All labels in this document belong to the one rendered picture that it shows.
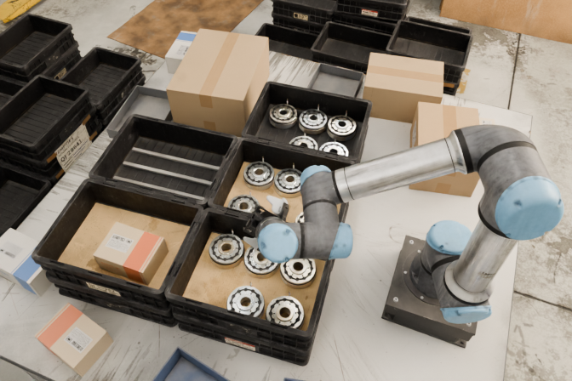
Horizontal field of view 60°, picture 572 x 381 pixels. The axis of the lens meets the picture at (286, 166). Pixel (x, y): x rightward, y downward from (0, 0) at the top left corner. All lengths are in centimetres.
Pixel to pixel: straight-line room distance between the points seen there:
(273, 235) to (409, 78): 122
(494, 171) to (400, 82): 107
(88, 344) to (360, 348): 76
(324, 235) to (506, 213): 34
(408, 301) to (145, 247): 77
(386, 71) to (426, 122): 31
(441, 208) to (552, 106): 185
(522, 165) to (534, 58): 294
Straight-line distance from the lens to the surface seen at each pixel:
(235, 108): 189
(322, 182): 109
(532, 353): 251
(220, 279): 149
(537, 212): 99
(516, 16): 409
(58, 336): 159
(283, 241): 99
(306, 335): 130
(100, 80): 292
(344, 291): 161
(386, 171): 107
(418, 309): 152
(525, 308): 259
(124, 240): 152
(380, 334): 157
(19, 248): 177
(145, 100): 221
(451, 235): 138
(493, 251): 113
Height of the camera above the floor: 214
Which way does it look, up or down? 50 degrees down
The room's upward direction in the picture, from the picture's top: straight up
